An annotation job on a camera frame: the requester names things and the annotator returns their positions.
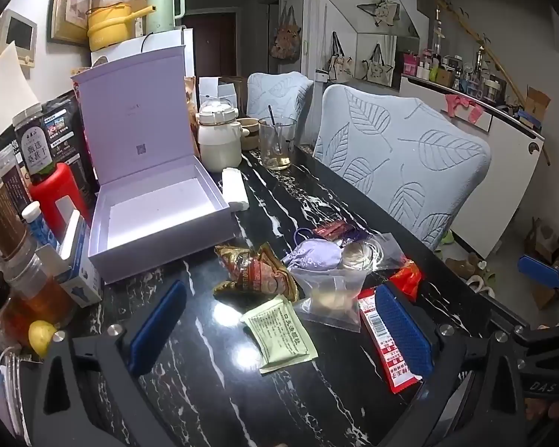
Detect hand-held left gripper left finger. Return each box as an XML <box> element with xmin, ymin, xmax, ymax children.
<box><xmin>28</xmin><ymin>279</ymin><xmax>188</xmax><ymax>447</ymax></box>

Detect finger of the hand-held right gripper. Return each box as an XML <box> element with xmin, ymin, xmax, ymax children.
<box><xmin>511</xmin><ymin>319</ymin><xmax>559</xmax><ymax>402</ymax></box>
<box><xmin>517</xmin><ymin>255</ymin><xmax>559</xmax><ymax>327</ymax></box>

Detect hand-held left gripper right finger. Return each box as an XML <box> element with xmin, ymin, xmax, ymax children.
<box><xmin>375</xmin><ymin>283</ymin><xmax>528</xmax><ymax>447</ymax></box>

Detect long red striped packet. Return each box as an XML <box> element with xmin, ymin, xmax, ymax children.
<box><xmin>358</xmin><ymin>289</ymin><xmax>422</xmax><ymax>394</ymax></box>

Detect small orange-red packet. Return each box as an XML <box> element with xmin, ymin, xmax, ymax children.
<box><xmin>391</xmin><ymin>258</ymin><xmax>422</xmax><ymax>299</ymax></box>

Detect clear zip bag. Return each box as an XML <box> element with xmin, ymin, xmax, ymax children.
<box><xmin>291</xmin><ymin>270</ymin><xmax>369</xmax><ymax>333</ymax></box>

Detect clear bag with silver disc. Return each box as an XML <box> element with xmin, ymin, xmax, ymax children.
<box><xmin>340</xmin><ymin>235</ymin><xmax>408</xmax><ymax>273</ymax></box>

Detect purple foil wrapper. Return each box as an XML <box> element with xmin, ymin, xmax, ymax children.
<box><xmin>340</xmin><ymin>227</ymin><xmax>370</xmax><ymax>248</ymax></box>

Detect gold red snack packet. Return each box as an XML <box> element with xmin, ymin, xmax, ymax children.
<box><xmin>213</xmin><ymin>243</ymin><xmax>300</xmax><ymax>302</ymax></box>

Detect purple fabric sachet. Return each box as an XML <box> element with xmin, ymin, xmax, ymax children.
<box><xmin>282</xmin><ymin>228</ymin><xmax>343</xmax><ymax>272</ymax></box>

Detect green sachet packet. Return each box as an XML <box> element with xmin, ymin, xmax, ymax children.
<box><xmin>240</xmin><ymin>294</ymin><xmax>318</xmax><ymax>374</ymax></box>

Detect dark red candy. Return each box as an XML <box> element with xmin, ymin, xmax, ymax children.
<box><xmin>313</xmin><ymin>220</ymin><xmax>355</xmax><ymax>243</ymax></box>

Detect lavender gift box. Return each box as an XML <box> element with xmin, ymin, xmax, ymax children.
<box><xmin>71</xmin><ymin>45</ymin><xmax>236</xmax><ymax>285</ymax></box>

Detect white slippers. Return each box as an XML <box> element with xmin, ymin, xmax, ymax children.
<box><xmin>466</xmin><ymin>274</ymin><xmax>495</xmax><ymax>296</ymax></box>

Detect white blue carton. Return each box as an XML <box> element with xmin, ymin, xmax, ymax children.
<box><xmin>35</xmin><ymin>209</ymin><xmax>103</xmax><ymax>308</ymax></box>

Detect white counter cabinet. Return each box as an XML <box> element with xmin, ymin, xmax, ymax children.
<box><xmin>398</xmin><ymin>74</ymin><xmax>546</xmax><ymax>259</ymax></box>

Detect yellow lemon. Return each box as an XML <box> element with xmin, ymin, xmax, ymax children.
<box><xmin>28</xmin><ymin>320</ymin><xmax>59</xmax><ymax>358</ymax></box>

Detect amber liquid jar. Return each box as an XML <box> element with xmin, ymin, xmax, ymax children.
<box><xmin>2</xmin><ymin>242</ymin><xmax>75</xmax><ymax>327</ymax></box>

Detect blue tube with white cap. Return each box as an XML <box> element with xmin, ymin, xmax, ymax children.
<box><xmin>22</xmin><ymin>201</ymin><xmax>57</xmax><ymax>247</ymax></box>

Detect black cap red bottle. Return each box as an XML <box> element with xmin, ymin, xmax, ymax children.
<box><xmin>0</xmin><ymin>270</ymin><xmax>29</xmax><ymax>350</ymax></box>

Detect large leaf-pattern chair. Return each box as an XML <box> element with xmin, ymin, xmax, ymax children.
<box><xmin>313</xmin><ymin>84</ymin><xmax>492</xmax><ymax>252</ymax></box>

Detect open cardboard box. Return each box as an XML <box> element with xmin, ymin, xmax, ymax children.
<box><xmin>524</xmin><ymin>86</ymin><xmax>551</xmax><ymax>119</ymax></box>

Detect pink cloth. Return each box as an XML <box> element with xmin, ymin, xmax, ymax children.
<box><xmin>445</xmin><ymin>94</ymin><xmax>485</xmax><ymax>124</ymax></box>

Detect brown powder jar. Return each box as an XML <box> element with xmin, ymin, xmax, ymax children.
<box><xmin>0</xmin><ymin>146</ymin><xmax>38</xmax><ymax>261</ymax></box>

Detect brown ceramic bowl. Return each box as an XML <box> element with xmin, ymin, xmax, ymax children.
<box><xmin>237</xmin><ymin>118</ymin><xmax>262</xmax><ymax>150</ymax></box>

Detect group of bottles on counter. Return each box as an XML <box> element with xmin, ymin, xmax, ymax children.
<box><xmin>403</xmin><ymin>19</ymin><xmax>518</xmax><ymax>103</ymax></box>

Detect black printed pouch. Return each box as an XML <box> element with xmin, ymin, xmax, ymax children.
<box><xmin>42</xmin><ymin>91</ymin><xmax>98</xmax><ymax>196</ymax></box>

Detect glass cup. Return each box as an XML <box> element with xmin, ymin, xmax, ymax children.
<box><xmin>258</xmin><ymin>117</ymin><xmax>298</xmax><ymax>171</ymax></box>

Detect black labelled jar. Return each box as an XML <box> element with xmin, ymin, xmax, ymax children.
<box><xmin>13</xmin><ymin>102</ymin><xmax>57</xmax><ymax>184</ymax></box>

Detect bamboo branch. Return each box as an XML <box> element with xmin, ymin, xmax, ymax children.
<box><xmin>424</xmin><ymin>0</ymin><xmax>550</xmax><ymax>164</ymax></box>

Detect orange snack bag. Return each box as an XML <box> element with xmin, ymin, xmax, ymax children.
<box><xmin>184</xmin><ymin>77</ymin><xmax>200</xmax><ymax>122</ymax></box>

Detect white cardboard box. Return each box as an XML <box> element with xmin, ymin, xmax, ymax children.
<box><xmin>198</xmin><ymin>76</ymin><xmax>237</xmax><ymax>112</ymax></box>

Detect small leaf-pattern chair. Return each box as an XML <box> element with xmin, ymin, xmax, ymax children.
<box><xmin>247</xmin><ymin>72</ymin><xmax>315</xmax><ymax>145</ymax></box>

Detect large canvas tote bag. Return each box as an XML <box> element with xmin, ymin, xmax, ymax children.
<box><xmin>361</xmin><ymin>42</ymin><xmax>397</xmax><ymax>87</ymax></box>

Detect small canvas tote bag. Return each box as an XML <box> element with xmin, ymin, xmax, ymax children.
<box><xmin>326</xmin><ymin>32</ymin><xmax>355</xmax><ymax>80</ymax></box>

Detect white mini fridge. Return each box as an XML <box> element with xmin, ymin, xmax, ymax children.
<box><xmin>91</xmin><ymin>28</ymin><xmax>194</xmax><ymax>77</ymax></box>

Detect white foam board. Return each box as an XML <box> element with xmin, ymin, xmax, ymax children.
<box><xmin>0</xmin><ymin>41</ymin><xmax>42</xmax><ymax>117</ymax></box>

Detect yellow pot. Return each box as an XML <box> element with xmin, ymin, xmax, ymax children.
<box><xmin>86</xmin><ymin>4</ymin><xmax>157</xmax><ymax>52</ymax></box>

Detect brown hanging bag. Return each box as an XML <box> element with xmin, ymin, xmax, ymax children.
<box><xmin>270</xmin><ymin>4</ymin><xmax>303</xmax><ymax>61</ymax></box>

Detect green electric kettle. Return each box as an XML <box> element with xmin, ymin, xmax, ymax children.
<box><xmin>146</xmin><ymin>0</ymin><xmax>186</xmax><ymax>34</ymax></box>

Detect wall intercom panel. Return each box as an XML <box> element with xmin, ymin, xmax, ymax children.
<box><xmin>0</xmin><ymin>8</ymin><xmax>38</xmax><ymax>68</ymax></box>

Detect framed wall picture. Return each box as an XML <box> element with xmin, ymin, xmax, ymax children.
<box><xmin>47</xmin><ymin>0</ymin><xmax>97</xmax><ymax>47</ymax></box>

